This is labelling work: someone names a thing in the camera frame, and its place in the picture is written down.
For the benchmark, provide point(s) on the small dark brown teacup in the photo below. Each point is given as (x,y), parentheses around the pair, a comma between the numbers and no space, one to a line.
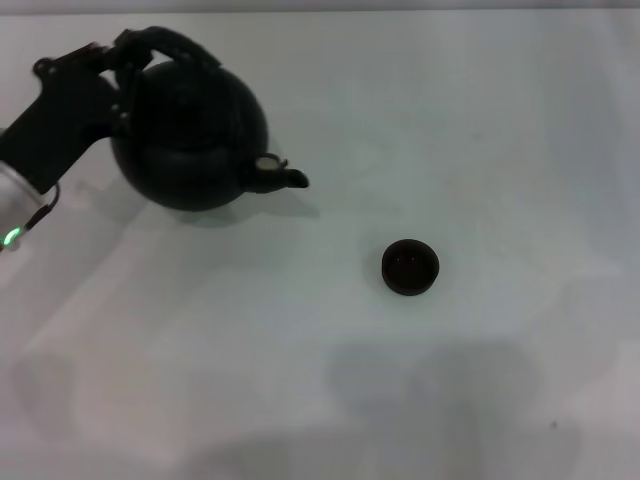
(411,267)

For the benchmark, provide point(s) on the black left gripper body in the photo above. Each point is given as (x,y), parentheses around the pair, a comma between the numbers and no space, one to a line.
(60,125)

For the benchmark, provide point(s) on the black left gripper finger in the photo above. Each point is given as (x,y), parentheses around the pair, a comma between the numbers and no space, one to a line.
(75,57)
(127,100)

